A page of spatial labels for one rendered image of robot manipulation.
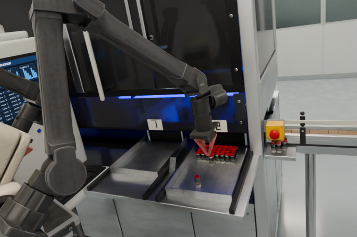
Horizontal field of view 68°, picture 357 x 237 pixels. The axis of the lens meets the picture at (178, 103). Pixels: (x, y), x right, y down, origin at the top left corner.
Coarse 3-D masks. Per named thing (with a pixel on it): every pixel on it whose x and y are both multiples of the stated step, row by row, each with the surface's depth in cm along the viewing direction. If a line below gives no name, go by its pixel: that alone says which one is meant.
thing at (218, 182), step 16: (192, 160) 125; (240, 160) 118; (176, 176) 111; (192, 176) 112; (208, 176) 110; (224, 176) 108; (176, 192) 101; (192, 192) 98; (208, 192) 95; (224, 192) 99
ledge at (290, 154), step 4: (268, 148) 125; (288, 148) 122; (292, 148) 121; (268, 152) 122; (276, 152) 121; (284, 152) 119; (288, 152) 119; (292, 152) 118; (268, 156) 119; (272, 156) 118; (276, 156) 118; (280, 156) 117; (284, 156) 116; (288, 156) 116; (292, 156) 115; (292, 160) 115
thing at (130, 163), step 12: (144, 144) 150; (156, 144) 148; (168, 144) 145; (180, 144) 136; (132, 156) 138; (144, 156) 136; (156, 156) 134; (168, 156) 132; (120, 168) 122; (132, 168) 126; (144, 168) 125; (156, 168) 123
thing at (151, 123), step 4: (148, 120) 139; (152, 120) 138; (156, 120) 137; (160, 120) 136; (148, 124) 140; (152, 124) 139; (160, 124) 137; (152, 128) 140; (156, 128) 139; (160, 128) 138
